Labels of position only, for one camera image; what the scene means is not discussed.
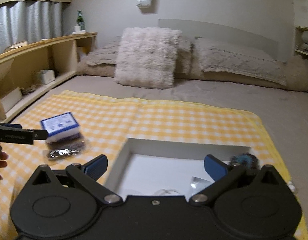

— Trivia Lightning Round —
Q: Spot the blue brown crochet scrunchie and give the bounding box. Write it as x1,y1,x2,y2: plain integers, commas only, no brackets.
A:
229,153,260,173

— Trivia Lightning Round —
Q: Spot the grey curtain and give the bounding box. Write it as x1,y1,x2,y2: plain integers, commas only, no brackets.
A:
0,1,63,54

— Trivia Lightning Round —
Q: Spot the wooden bedside shelf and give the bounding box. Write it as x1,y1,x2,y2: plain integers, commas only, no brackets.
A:
0,33,97,122

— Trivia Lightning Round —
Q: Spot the grey quilted pillow right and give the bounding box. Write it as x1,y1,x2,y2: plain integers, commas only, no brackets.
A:
194,38,276,75

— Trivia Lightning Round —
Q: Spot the white tissue box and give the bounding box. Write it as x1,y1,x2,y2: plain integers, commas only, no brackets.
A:
33,70,56,86

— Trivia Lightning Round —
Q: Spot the silver foil snack packet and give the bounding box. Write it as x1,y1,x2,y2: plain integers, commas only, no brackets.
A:
187,177,213,198

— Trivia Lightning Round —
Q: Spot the white cardboard box tray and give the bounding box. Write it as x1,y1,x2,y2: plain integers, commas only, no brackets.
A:
105,138,252,198

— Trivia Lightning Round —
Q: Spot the grey quilted pillow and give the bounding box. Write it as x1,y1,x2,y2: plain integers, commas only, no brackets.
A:
194,38,276,75
78,36,192,77

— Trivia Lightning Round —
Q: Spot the blue white tissue pack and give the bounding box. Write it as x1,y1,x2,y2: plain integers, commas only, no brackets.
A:
40,112,81,144

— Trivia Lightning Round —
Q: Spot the white shelf unit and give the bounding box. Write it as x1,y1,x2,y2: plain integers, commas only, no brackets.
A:
294,26,308,58

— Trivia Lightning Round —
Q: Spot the clear bag with dark items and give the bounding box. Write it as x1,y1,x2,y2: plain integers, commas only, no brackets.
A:
42,133,90,161

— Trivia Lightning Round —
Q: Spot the grey quilted pillow left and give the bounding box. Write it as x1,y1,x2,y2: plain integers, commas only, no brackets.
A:
78,36,192,77

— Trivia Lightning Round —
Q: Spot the grey headboard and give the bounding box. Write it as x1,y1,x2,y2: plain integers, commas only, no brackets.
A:
158,18,278,60

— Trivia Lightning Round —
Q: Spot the fluffy white pillow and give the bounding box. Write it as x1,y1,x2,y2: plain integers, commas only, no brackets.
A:
114,27,182,89

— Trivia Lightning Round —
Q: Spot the yellow white checkered blanket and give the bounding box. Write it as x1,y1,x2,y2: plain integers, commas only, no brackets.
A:
0,89,308,240

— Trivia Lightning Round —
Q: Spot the green glass bottle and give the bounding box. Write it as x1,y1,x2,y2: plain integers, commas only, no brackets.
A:
76,10,85,31

